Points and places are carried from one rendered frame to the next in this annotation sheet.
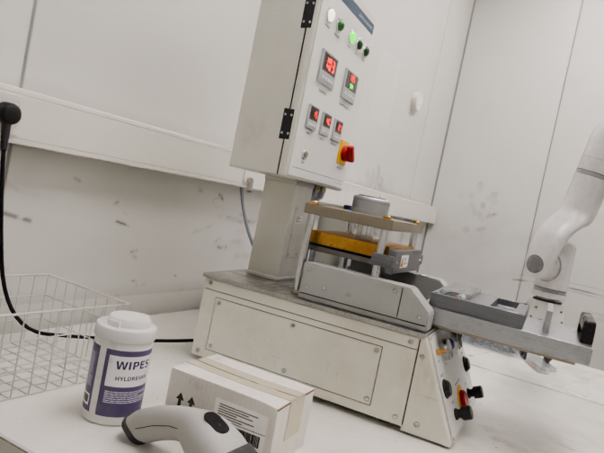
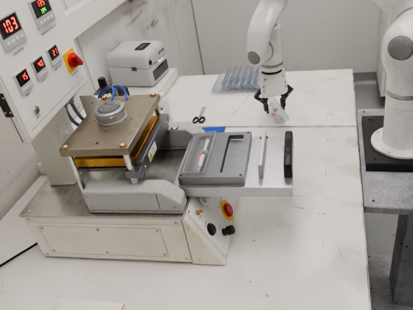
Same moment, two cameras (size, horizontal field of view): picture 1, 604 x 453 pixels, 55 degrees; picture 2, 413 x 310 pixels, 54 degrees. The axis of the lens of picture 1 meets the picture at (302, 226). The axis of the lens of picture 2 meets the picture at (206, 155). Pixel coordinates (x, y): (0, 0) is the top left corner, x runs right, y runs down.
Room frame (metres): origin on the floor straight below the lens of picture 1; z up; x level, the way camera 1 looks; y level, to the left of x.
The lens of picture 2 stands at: (0.26, -0.24, 1.60)
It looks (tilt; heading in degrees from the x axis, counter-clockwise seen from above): 34 degrees down; 353
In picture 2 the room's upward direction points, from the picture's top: 11 degrees counter-clockwise
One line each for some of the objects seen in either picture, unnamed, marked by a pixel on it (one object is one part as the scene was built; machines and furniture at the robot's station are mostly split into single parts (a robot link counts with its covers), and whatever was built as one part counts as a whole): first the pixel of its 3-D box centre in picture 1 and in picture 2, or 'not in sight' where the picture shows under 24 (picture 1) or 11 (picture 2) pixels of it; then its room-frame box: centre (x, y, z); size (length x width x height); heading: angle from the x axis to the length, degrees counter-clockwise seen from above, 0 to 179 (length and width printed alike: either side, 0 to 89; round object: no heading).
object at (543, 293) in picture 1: (549, 294); (271, 64); (1.58, -0.69, 0.99); 0.09 x 0.08 x 0.03; 87
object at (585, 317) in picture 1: (586, 326); (288, 152); (1.05, -0.54, 0.99); 0.15 x 0.02 x 0.04; 157
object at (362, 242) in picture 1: (366, 235); (118, 131); (1.24, -0.14, 1.07); 0.22 x 0.17 x 0.10; 157
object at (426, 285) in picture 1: (404, 286); (165, 135); (1.33, -0.26, 0.96); 0.26 x 0.05 x 0.07; 67
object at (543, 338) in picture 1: (505, 316); (235, 160); (1.11, -0.42, 0.97); 0.30 x 0.22 x 0.08; 67
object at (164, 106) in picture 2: not in sight; (164, 109); (1.78, -0.29, 0.82); 0.05 x 0.05 x 0.14
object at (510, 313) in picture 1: (481, 305); (217, 156); (1.13, -0.37, 0.98); 0.20 x 0.17 x 0.03; 157
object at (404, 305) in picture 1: (366, 294); (134, 197); (1.07, -0.14, 0.96); 0.25 x 0.05 x 0.07; 67
